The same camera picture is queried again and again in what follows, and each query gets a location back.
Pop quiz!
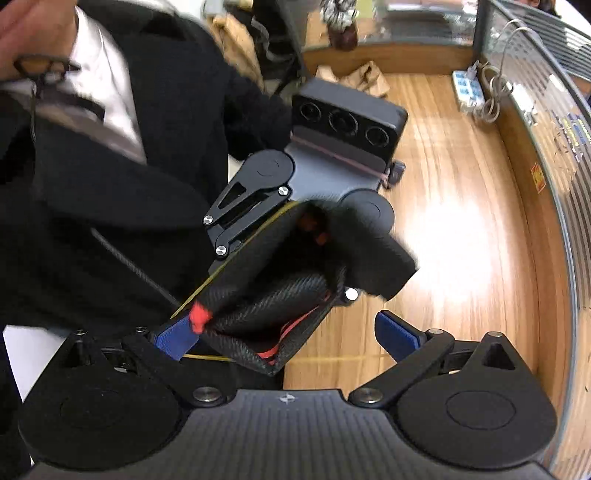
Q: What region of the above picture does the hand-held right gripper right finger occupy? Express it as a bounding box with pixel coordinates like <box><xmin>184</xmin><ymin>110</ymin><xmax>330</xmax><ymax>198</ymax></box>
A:
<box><xmin>348</xmin><ymin>311</ymin><xmax>527</xmax><ymax>408</ymax></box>

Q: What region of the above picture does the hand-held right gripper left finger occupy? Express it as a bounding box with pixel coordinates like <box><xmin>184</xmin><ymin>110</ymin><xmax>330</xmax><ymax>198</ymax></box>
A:
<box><xmin>60</xmin><ymin>316</ymin><xmax>228</xmax><ymax>408</ymax></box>

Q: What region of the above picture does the black shopping bag red print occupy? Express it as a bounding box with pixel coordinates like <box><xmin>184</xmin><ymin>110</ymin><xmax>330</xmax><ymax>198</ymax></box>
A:
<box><xmin>173</xmin><ymin>198</ymin><xmax>421</xmax><ymax>377</ymax></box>

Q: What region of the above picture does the brown paper bag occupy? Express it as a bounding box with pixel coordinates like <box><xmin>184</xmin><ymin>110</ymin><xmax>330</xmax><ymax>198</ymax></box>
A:
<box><xmin>315</xmin><ymin>61</ymin><xmax>389</xmax><ymax>99</ymax></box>

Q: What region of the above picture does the brown vase with flowers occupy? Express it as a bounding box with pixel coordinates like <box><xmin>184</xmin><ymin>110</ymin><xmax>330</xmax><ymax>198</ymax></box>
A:
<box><xmin>321</xmin><ymin>0</ymin><xmax>360</xmax><ymax>51</ymax></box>

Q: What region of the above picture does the black office chair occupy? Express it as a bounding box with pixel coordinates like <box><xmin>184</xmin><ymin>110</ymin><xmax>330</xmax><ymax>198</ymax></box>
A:
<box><xmin>249</xmin><ymin>0</ymin><xmax>308</xmax><ymax>95</ymax></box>

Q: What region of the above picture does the white power strip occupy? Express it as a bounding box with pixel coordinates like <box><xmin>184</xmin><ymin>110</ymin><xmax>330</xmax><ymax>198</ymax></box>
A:
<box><xmin>451</xmin><ymin>69</ymin><xmax>485</xmax><ymax>112</ymax></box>

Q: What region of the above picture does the tan cloth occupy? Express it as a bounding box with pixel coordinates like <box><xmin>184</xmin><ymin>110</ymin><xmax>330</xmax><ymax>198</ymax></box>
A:
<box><xmin>205</xmin><ymin>13</ymin><xmax>266</xmax><ymax>90</ymax></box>

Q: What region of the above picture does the person in black jacket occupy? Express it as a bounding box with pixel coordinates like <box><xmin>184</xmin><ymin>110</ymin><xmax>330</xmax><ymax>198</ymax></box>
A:
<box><xmin>0</xmin><ymin>0</ymin><xmax>296</xmax><ymax>467</ymax></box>

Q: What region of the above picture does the striped glass partition panel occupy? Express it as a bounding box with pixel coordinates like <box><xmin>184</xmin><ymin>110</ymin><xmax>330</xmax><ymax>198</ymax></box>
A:
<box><xmin>365</xmin><ymin>0</ymin><xmax>478</xmax><ymax>47</ymax></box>

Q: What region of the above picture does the person's white shirt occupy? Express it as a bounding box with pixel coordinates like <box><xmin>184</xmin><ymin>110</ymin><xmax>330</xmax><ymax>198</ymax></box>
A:
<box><xmin>0</xmin><ymin>7</ymin><xmax>148</xmax><ymax>162</ymax></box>

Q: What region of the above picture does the person's neck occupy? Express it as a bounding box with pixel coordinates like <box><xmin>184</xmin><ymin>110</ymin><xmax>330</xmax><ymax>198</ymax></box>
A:
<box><xmin>0</xmin><ymin>0</ymin><xmax>77</xmax><ymax>81</ymax></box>

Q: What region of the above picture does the grey power cable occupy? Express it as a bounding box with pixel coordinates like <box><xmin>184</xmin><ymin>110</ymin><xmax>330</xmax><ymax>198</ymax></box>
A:
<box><xmin>475</xmin><ymin>18</ymin><xmax>536</xmax><ymax>123</ymax></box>

